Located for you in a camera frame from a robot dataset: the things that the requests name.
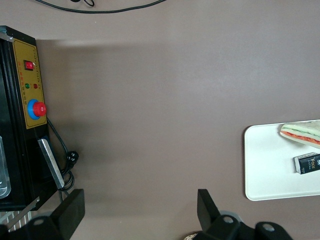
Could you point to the black machine yellow control panel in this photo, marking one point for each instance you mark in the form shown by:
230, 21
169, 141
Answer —
15, 120

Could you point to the white plastic tray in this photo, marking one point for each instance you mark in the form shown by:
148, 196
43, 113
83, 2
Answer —
270, 175

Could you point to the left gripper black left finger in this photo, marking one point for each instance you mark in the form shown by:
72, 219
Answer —
73, 212

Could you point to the black box Face print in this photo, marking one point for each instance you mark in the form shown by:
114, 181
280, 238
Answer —
310, 162

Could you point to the wrapped triangle sandwich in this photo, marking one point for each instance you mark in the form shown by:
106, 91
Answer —
305, 132

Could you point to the steel pan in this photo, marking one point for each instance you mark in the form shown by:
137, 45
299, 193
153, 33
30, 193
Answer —
3, 170

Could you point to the white metal grille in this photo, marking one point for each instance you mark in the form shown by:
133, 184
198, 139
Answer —
15, 220

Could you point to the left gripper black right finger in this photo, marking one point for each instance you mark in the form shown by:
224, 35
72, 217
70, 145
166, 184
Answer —
206, 210

